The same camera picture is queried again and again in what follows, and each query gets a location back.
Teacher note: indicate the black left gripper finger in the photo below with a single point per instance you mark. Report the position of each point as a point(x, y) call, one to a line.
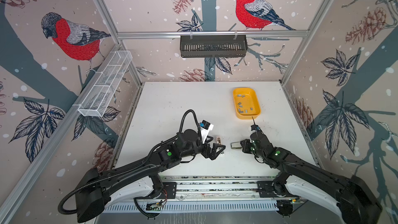
point(216, 152)
point(218, 146)

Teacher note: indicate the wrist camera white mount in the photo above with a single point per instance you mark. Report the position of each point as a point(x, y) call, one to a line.
point(255, 128)
point(205, 128)

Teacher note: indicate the yellow plastic tray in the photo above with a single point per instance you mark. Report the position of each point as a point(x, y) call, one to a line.
point(250, 100)

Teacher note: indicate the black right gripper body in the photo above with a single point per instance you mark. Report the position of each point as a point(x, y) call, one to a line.
point(246, 146)

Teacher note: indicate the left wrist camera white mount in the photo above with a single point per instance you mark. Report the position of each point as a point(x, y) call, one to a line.
point(205, 128)

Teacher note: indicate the white wire mesh basket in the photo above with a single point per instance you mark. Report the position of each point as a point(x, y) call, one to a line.
point(100, 95)

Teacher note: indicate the aluminium cage frame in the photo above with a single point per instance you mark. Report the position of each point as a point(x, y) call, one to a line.
point(13, 51)

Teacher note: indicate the black hanging wire basket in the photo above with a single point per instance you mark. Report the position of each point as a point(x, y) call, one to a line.
point(213, 46)

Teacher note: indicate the beige olive mini stapler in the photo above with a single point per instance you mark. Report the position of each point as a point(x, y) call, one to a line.
point(236, 145)

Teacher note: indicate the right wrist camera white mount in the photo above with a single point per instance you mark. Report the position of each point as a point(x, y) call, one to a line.
point(255, 128)

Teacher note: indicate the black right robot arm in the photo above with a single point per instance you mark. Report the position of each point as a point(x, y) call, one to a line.
point(349, 198)

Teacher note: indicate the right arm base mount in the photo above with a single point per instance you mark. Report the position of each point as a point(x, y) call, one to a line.
point(276, 188)

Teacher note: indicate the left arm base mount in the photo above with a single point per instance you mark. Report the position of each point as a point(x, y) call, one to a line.
point(152, 204)

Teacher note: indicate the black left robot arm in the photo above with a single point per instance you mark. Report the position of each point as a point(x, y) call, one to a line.
point(96, 189)

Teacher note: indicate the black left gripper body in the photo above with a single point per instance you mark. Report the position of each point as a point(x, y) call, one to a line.
point(205, 152)

